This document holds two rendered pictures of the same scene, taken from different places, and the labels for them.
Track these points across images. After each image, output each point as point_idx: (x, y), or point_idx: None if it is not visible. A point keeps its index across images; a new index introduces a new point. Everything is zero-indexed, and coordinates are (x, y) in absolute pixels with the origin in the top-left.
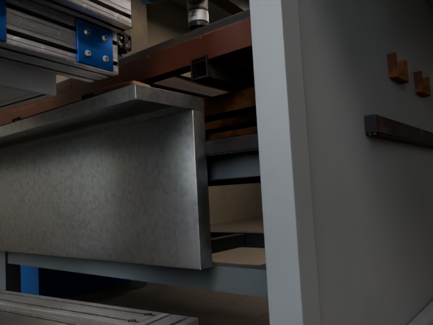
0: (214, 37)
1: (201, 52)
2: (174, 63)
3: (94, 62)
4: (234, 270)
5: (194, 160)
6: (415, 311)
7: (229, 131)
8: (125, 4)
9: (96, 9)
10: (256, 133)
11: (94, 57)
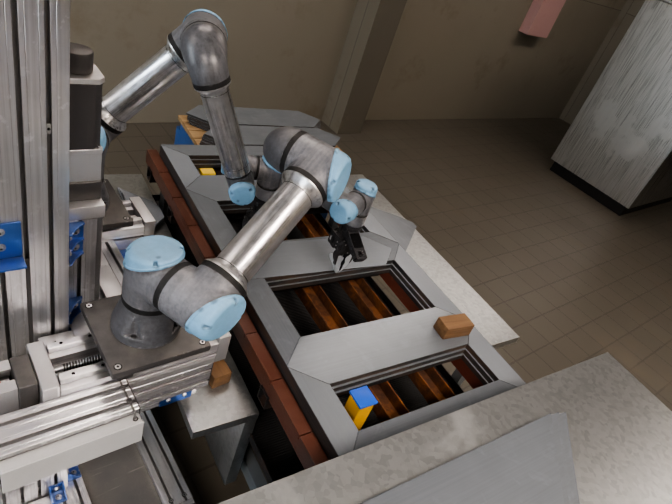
0: (275, 396)
1: (267, 390)
2: (254, 367)
3: (173, 401)
4: (252, 480)
5: (237, 444)
6: None
7: (353, 296)
8: (204, 376)
9: (174, 395)
10: (269, 474)
11: (174, 398)
